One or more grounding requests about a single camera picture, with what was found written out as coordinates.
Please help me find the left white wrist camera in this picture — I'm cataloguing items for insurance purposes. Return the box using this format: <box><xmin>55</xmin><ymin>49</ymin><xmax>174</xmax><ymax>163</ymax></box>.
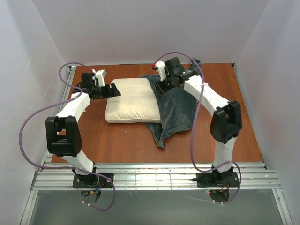
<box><xmin>92</xmin><ymin>69</ymin><xmax>107</xmax><ymax>87</ymax></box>

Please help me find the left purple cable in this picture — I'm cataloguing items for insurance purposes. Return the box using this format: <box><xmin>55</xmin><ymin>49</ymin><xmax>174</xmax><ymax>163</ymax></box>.
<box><xmin>18</xmin><ymin>62</ymin><xmax>117</xmax><ymax>211</ymax></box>

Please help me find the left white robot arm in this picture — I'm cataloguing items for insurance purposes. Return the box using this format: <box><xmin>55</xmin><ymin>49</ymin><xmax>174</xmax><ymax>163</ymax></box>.
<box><xmin>45</xmin><ymin>70</ymin><xmax>121</xmax><ymax>186</ymax></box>

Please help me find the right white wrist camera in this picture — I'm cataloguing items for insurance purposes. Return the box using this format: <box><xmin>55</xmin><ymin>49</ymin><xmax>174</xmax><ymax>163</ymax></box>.
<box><xmin>152</xmin><ymin>61</ymin><xmax>167</xmax><ymax>81</ymax></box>

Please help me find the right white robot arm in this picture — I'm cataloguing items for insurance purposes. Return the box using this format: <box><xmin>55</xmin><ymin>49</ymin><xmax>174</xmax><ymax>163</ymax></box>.
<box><xmin>152</xmin><ymin>57</ymin><xmax>242</xmax><ymax>184</ymax></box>

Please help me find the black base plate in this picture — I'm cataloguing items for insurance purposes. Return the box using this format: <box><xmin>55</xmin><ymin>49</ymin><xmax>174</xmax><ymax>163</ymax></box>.
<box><xmin>192</xmin><ymin>172</ymin><xmax>240</xmax><ymax>188</ymax></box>
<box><xmin>72</xmin><ymin>173</ymin><xmax>114</xmax><ymax>188</ymax></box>

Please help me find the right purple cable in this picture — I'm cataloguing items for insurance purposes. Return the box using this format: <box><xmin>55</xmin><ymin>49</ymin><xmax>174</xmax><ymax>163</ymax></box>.
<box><xmin>154</xmin><ymin>52</ymin><xmax>242</xmax><ymax>205</ymax></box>

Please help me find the aluminium rail frame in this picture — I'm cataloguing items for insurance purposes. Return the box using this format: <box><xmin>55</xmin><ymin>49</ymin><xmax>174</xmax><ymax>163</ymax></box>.
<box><xmin>21</xmin><ymin>63</ymin><xmax>292</xmax><ymax>225</ymax></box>

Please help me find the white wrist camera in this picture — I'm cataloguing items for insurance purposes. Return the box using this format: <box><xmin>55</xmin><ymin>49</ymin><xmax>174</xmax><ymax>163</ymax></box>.
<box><xmin>152</xmin><ymin>61</ymin><xmax>167</xmax><ymax>81</ymax></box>
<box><xmin>92</xmin><ymin>69</ymin><xmax>107</xmax><ymax>87</ymax></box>

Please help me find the purple cable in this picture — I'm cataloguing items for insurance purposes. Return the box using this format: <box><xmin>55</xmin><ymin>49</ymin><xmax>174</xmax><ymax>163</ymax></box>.
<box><xmin>154</xmin><ymin>52</ymin><xmax>242</xmax><ymax>205</ymax></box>
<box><xmin>18</xmin><ymin>62</ymin><xmax>117</xmax><ymax>211</ymax></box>

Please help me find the cream bear print pillow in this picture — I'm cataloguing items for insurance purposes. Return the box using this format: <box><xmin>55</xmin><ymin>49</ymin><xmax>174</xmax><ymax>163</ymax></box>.
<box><xmin>105</xmin><ymin>78</ymin><xmax>161</xmax><ymax>123</ymax></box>

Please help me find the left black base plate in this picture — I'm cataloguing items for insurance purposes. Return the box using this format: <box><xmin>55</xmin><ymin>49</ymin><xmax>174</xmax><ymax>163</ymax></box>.
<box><xmin>72</xmin><ymin>173</ymin><xmax>114</xmax><ymax>188</ymax></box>

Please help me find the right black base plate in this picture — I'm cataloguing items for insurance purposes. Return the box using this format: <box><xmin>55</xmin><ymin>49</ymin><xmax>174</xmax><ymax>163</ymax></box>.
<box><xmin>192</xmin><ymin>172</ymin><xmax>240</xmax><ymax>188</ymax></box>

